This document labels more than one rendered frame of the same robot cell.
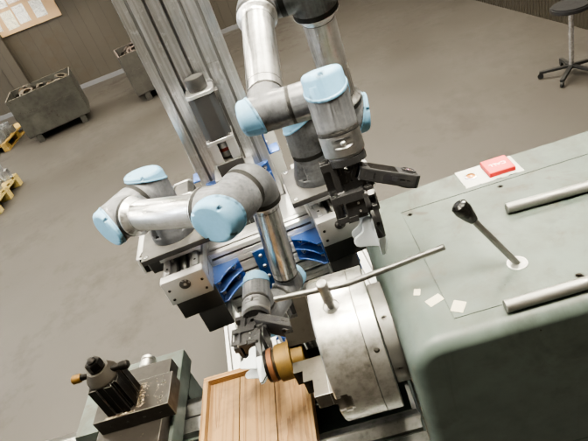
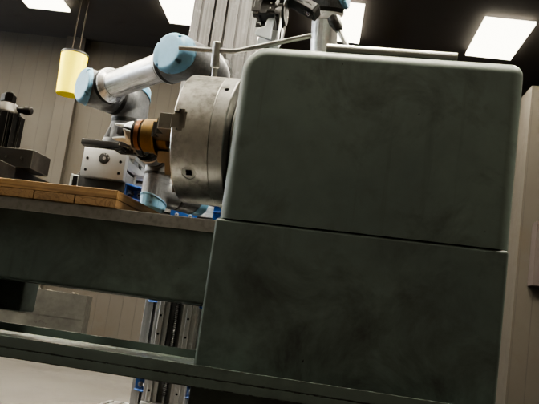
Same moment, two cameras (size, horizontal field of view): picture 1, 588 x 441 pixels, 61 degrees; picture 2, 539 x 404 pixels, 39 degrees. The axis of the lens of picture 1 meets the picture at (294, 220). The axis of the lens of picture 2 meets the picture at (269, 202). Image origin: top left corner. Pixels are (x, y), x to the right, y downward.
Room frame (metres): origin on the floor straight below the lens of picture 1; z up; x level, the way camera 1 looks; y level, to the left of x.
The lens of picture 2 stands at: (-1.04, -0.31, 0.66)
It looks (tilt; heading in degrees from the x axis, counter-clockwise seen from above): 9 degrees up; 4
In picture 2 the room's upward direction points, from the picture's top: 8 degrees clockwise
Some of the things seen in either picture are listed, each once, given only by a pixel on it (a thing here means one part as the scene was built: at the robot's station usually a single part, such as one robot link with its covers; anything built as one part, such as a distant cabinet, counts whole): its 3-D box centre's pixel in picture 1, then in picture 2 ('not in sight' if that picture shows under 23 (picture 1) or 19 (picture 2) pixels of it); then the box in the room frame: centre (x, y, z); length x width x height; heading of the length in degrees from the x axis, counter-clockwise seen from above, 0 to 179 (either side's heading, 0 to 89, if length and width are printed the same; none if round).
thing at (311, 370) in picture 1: (322, 383); (170, 127); (0.69, 0.07, 1.08); 0.12 x 0.11 x 0.05; 173
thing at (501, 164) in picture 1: (497, 167); not in sight; (0.94, -0.49, 1.26); 0.06 x 0.06 x 0.02; 83
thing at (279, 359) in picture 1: (286, 360); (152, 135); (0.79, 0.13, 1.08); 0.09 x 0.09 x 0.09; 83
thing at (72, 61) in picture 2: not in sight; (70, 74); (8.29, 3.14, 3.50); 0.36 x 0.36 x 0.57
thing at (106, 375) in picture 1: (100, 372); (6, 109); (0.93, 0.58, 1.14); 0.08 x 0.08 x 0.03
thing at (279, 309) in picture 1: (271, 311); (159, 193); (1.08, 0.16, 0.98); 0.11 x 0.08 x 0.11; 140
